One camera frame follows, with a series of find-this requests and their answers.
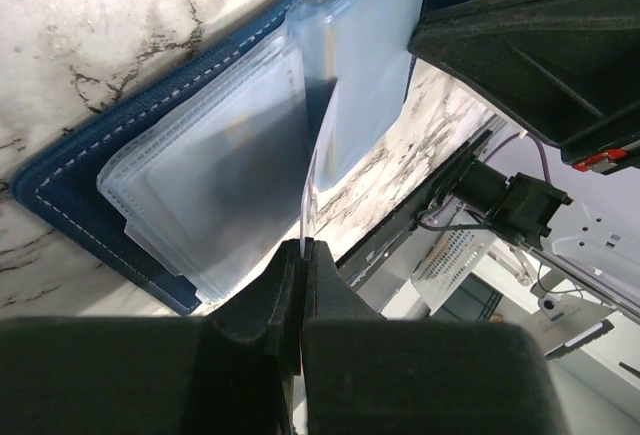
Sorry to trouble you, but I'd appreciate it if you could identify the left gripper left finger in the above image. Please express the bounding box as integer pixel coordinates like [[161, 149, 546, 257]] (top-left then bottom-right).
[[1, 240, 303, 434]]

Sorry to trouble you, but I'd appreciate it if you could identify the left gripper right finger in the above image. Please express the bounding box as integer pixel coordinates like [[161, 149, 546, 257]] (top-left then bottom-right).
[[301, 241, 568, 434]]

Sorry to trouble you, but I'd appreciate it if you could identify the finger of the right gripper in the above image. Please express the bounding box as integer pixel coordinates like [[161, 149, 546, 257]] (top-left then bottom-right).
[[409, 0, 639, 174]]

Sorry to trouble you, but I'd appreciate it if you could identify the blue leather card holder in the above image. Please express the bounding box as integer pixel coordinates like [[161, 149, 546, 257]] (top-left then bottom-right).
[[9, 0, 501, 316]]

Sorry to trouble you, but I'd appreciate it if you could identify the white credit card black stripe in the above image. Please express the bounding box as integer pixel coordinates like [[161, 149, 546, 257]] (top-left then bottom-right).
[[313, 29, 411, 192]]

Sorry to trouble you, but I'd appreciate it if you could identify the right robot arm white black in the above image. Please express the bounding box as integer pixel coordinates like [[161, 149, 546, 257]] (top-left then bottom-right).
[[409, 0, 639, 286]]

